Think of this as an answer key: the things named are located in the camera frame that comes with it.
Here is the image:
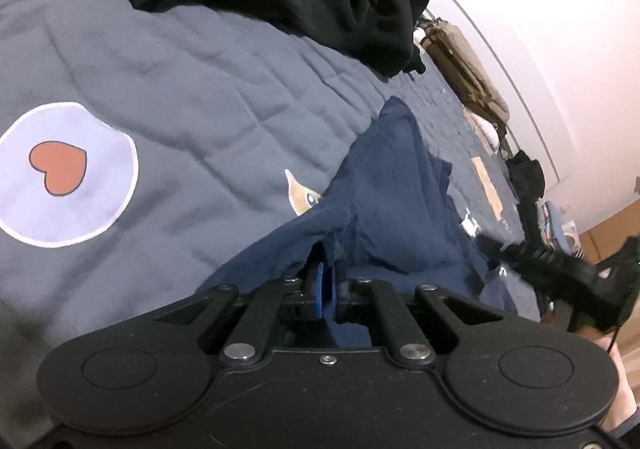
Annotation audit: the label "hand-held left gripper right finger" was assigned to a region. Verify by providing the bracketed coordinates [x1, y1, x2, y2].
[332, 260, 506, 367]

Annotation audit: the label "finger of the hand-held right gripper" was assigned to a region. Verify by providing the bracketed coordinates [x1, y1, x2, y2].
[472, 233, 540, 276]

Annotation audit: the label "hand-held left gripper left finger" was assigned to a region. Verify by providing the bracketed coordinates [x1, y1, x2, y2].
[152, 261, 326, 362]

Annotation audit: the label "navy printed t-shirt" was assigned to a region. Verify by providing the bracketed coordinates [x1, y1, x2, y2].
[197, 96, 546, 350]

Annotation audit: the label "person's right forearm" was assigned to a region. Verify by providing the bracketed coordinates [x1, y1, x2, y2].
[600, 344, 640, 435]

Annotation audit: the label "blue-topped folded clothes stack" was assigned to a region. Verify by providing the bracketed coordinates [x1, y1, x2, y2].
[535, 199, 563, 250]

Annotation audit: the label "black folded clothes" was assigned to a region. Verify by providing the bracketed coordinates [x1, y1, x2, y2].
[505, 149, 547, 202]

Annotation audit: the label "white fan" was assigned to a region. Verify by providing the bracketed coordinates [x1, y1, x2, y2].
[560, 221, 585, 256]

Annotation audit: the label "small white pillow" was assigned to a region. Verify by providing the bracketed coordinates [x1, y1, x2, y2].
[477, 116, 503, 154]

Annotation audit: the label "white headboard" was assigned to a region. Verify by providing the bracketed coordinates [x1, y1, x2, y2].
[425, 0, 577, 190]

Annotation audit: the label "folded khaki brown duvet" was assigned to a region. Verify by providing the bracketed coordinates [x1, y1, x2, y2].
[420, 16, 512, 127]

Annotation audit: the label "grey printed quilt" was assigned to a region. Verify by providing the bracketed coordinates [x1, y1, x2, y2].
[0, 0, 531, 449]

